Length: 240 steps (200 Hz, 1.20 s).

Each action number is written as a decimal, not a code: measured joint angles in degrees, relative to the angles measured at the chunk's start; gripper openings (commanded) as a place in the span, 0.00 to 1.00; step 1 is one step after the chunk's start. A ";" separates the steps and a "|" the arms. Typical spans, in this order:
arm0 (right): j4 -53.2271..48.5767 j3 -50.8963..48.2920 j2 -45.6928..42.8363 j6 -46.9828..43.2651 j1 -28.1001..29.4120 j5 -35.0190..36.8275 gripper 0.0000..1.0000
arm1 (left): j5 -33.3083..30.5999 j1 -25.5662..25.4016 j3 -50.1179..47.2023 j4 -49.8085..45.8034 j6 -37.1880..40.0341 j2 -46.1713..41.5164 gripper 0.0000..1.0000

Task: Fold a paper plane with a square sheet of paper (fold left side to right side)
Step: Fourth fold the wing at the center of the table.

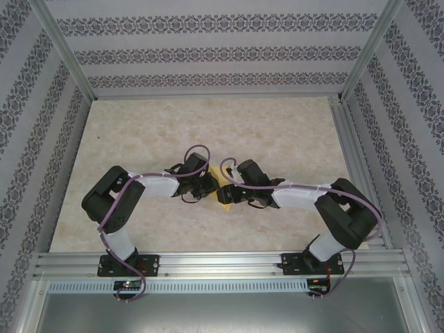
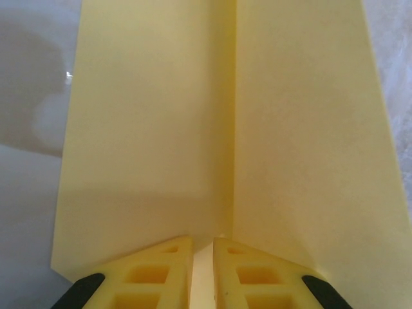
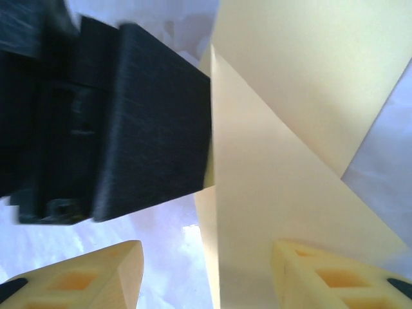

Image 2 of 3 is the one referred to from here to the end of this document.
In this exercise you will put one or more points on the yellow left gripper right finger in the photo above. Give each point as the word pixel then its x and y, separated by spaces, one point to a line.
pixel 289 286

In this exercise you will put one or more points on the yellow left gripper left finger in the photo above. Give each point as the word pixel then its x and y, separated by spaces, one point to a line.
pixel 112 283

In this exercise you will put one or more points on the yellow cloth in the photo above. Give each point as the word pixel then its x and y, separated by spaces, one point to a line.
pixel 225 128

